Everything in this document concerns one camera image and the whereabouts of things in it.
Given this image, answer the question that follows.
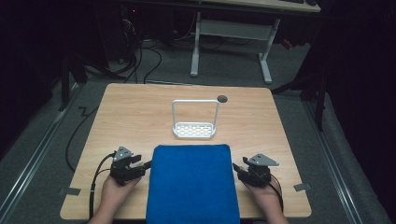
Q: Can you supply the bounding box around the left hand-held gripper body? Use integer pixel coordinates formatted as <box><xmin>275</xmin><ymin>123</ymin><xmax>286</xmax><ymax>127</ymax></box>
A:
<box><xmin>108</xmin><ymin>146</ymin><xmax>148</xmax><ymax>188</ymax></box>

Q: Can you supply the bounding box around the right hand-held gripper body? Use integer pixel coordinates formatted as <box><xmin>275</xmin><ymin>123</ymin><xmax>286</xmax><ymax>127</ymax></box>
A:
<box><xmin>237</xmin><ymin>152</ymin><xmax>280</xmax><ymax>189</ymax></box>

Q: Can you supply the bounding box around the blue cloth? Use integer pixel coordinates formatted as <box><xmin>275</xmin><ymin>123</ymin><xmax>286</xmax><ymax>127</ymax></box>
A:
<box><xmin>145</xmin><ymin>143</ymin><xmax>242</xmax><ymax>224</ymax></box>

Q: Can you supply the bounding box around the person's left hand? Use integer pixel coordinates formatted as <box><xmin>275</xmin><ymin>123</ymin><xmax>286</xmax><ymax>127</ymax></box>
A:
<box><xmin>101</xmin><ymin>173</ymin><xmax>143</xmax><ymax>207</ymax></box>

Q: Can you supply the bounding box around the person's right hand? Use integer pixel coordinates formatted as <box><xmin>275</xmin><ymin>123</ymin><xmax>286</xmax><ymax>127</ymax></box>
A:
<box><xmin>243</xmin><ymin>179</ymin><xmax>283</xmax><ymax>214</ymax></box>

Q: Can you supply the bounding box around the grey tape piece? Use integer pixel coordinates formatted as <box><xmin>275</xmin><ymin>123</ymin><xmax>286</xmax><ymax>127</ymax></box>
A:
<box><xmin>59</xmin><ymin>187</ymin><xmax>82</xmax><ymax>197</ymax></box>
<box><xmin>293</xmin><ymin>182</ymin><xmax>312</xmax><ymax>192</ymax></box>

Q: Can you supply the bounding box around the black stand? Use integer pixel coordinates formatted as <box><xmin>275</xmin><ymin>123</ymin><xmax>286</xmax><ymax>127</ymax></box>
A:
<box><xmin>58</xmin><ymin>52</ymin><xmax>90</xmax><ymax>113</ymax></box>
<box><xmin>270</xmin><ymin>69</ymin><xmax>329</xmax><ymax>133</ymax></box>

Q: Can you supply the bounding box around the dark computer tower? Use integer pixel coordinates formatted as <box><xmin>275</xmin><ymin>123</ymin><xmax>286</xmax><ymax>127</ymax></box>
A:
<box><xmin>116</xmin><ymin>6</ymin><xmax>143</xmax><ymax>64</ymax></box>

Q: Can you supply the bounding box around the white-framed wooden desk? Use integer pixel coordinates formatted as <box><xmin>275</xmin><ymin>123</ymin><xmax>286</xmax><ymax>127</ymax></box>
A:
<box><xmin>190</xmin><ymin>0</ymin><xmax>322</xmax><ymax>85</ymax></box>

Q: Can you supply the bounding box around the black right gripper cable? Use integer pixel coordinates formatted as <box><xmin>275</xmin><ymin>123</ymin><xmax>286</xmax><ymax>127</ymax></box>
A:
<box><xmin>268</xmin><ymin>173</ymin><xmax>285</xmax><ymax>213</ymax></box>

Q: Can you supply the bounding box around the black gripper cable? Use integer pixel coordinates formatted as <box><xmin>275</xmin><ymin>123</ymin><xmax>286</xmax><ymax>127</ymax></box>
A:
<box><xmin>268</xmin><ymin>173</ymin><xmax>285</xmax><ymax>213</ymax></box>
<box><xmin>89</xmin><ymin>151</ymin><xmax>117</xmax><ymax>220</ymax></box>

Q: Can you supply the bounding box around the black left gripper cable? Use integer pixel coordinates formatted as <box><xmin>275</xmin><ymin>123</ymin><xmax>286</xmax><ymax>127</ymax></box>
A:
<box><xmin>89</xmin><ymin>151</ymin><xmax>117</xmax><ymax>220</ymax></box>

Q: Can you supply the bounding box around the white rack with handle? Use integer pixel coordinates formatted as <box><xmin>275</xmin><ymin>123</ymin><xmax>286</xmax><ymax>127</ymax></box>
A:
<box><xmin>171</xmin><ymin>99</ymin><xmax>220</xmax><ymax>140</ymax></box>

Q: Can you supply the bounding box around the black floor cable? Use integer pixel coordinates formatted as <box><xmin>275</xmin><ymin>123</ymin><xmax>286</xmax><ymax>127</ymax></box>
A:
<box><xmin>64</xmin><ymin>105</ymin><xmax>100</xmax><ymax>174</ymax></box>

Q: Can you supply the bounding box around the metal floor rail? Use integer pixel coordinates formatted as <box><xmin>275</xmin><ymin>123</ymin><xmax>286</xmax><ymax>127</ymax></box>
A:
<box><xmin>303</xmin><ymin>100</ymin><xmax>364</xmax><ymax>224</ymax></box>
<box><xmin>0</xmin><ymin>83</ymin><xmax>81</xmax><ymax>220</ymax></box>

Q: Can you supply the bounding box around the bundle of black cables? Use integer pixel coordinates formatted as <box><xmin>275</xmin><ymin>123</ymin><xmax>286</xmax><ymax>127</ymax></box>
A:
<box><xmin>106</xmin><ymin>18</ymin><xmax>163</xmax><ymax>85</ymax></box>

